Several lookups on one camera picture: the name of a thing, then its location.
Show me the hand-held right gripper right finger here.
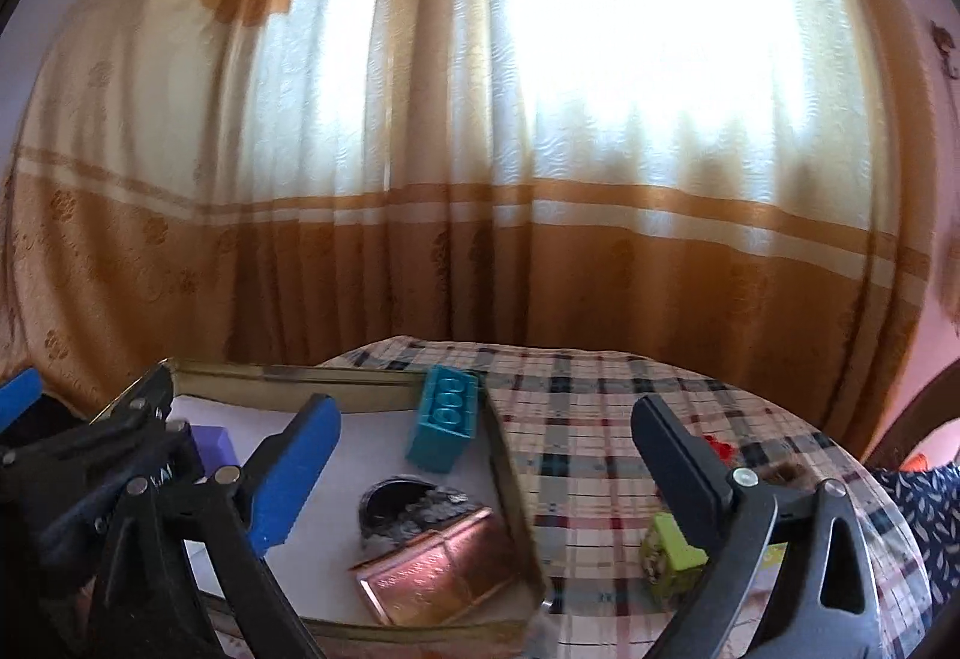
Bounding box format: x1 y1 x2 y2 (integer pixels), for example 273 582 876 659
630 393 882 659

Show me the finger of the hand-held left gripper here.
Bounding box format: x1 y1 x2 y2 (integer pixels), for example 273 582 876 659
0 363 188 480
0 368 44 420

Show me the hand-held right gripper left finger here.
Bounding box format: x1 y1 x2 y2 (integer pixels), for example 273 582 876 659
97 393 342 659

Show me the green football print brick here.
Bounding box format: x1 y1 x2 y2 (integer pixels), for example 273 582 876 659
641 513 710 604

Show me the purple cube block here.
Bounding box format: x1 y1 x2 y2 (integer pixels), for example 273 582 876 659
187 425 241 473

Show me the sequined pouch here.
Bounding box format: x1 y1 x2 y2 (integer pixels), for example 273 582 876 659
358 475 481 544

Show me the light blue building brick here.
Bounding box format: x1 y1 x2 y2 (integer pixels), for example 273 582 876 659
405 365 481 476

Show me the gold tin box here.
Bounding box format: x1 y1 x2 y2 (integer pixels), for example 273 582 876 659
90 359 552 637

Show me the copper metal case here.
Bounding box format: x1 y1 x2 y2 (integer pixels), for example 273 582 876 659
349 507 530 626

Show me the checked tablecloth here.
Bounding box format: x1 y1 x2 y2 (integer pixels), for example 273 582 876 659
315 336 931 659

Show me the brown wicker chair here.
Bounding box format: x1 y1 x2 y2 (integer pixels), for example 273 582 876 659
862 370 960 473

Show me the dark feather print cushion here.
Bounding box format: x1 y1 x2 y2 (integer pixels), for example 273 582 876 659
870 460 960 615

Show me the orange and cream curtain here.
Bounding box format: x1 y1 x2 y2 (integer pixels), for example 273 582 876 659
0 0 931 458

